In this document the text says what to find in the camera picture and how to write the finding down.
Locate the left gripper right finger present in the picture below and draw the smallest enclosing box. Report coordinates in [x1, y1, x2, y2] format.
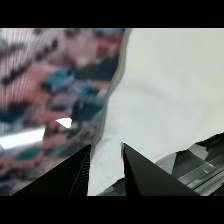
[121, 142, 201, 197]

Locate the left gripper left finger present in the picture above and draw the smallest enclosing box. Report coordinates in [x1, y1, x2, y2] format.
[13, 143, 92, 197]

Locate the white shirt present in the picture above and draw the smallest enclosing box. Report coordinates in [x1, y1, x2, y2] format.
[87, 28, 224, 197]

